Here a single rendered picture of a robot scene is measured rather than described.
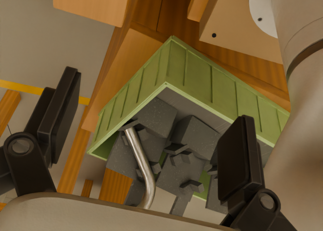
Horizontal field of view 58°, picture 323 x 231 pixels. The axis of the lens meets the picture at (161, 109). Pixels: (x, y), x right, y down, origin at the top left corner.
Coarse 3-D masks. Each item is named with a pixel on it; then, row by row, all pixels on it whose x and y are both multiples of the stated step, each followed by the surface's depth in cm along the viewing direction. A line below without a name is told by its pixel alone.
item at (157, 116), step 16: (144, 112) 80; (160, 112) 83; (176, 112) 86; (160, 128) 82; (144, 144) 86; (160, 144) 88; (112, 160) 80; (128, 160) 83; (128, 176) 82; (128, 192) 83; (144, 192) 85
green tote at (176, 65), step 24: (168, 48) 70; (192, 48) 75; (144, 72) 77; (168, 72) 64; (192, 72) 70; (216, 72) 76; (120, 96) 87; (144, 96) 68; (192, 96) 64; (216, 96) 71; (240, 96) 77; (264, 96) 86; (120, 120) 75; (264, 120) 79; (96, 144) 84
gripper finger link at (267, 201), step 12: (264, 192) 13; (252, 204) 12; (264, 204) 13; (276, 204) 13; (228, 216) 14; (240, 216) 12; (252, 216) 12; (264, 216) 12; (276, 216) 12; (240, 228) 12; (252, 228) 12; (264, 228) 12
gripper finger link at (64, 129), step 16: (64, 80) 13; (80, 80) 15; (48, 96) 13; (64, 96) 13; (48, 112) 12; (64, 112) 12; (32, 128) 12; (48, 128) 12; (64, 128) 14; (48, 144) 12; (0, 160) 11; (48, 160) 13; (0, 176) 11; (0, 192) 12
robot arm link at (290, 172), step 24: (312, 48) 33; (288, 72) 36; (312, 72) 32; (312, 96) 30; (288, 120) 32; (312, 120) 30; (288, 144) 31; (312, 144) 30; (264, 168) 32; (288, 168) 30; (312, 168) 28; (288, 192) 28; (312, 192) 26; (288, 216) 27; (312, 216) 25
